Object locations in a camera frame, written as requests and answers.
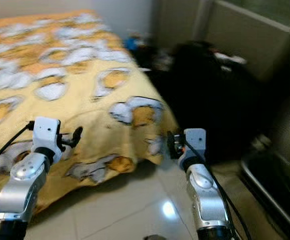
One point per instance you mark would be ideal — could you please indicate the small blue object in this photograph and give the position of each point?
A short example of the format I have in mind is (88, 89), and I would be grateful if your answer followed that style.
(132, 41)

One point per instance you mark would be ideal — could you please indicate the frosted glass window panel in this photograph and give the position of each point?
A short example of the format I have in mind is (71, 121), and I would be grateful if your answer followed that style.
(255, 35)

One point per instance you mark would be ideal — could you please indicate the black metal frame chair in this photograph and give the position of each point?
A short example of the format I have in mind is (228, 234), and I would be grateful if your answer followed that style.
(265, 185)

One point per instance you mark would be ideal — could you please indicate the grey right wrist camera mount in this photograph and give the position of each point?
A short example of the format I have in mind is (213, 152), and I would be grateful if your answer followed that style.
(196, 140)

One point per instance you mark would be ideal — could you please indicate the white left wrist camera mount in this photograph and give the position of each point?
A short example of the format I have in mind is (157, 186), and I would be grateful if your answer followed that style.
(47, 132)

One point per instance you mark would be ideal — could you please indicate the large black suitcase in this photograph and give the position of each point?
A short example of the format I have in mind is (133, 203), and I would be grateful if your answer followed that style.
(210, 85)

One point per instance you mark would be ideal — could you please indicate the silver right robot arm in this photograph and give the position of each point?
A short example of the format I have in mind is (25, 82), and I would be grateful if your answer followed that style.
(205, 192)

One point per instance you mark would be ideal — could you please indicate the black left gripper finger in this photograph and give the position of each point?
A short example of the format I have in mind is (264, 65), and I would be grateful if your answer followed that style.
(78, 136)

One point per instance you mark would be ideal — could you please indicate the yellow cartoon print blanket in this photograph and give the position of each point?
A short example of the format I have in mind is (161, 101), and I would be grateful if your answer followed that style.
(59, 75)

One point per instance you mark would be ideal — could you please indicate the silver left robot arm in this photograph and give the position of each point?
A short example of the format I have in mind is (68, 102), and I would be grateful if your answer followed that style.
(27, 175)

